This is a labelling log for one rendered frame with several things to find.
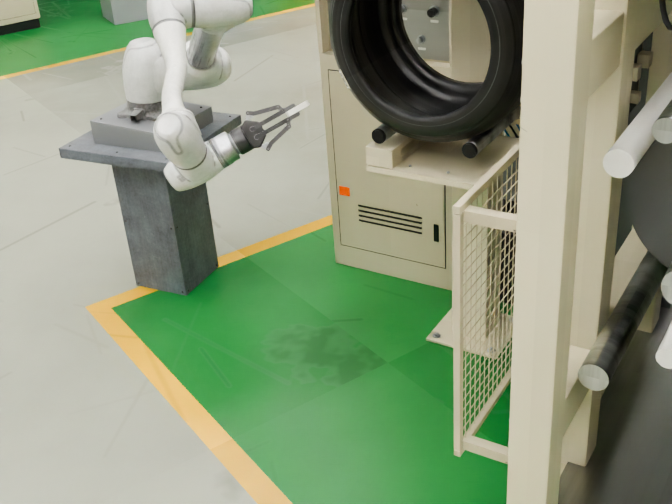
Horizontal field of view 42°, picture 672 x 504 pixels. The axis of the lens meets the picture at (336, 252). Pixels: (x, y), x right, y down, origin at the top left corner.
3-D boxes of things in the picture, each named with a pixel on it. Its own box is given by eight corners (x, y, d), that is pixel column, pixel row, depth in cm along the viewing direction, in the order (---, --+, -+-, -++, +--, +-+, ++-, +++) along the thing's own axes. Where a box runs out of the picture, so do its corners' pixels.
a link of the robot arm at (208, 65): (167, 56, 338) (223, 51, 344) (173, 97, 337) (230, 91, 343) (184, -29, 264) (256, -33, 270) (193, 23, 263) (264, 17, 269)
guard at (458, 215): (569, 285, 286) (583, 77, 252) (574, 286, 285) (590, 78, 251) (453, 455, 221) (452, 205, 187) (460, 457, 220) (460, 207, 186)
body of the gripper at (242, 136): (227, 130, 250) (255, 114, 250) (242, 156, 252) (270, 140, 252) (226, 131, 243) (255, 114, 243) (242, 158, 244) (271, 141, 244)
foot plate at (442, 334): (456, 304, 336) (456, 299, 335) (523, 320, 323) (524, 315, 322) (425, 340, 316) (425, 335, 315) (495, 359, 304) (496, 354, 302)
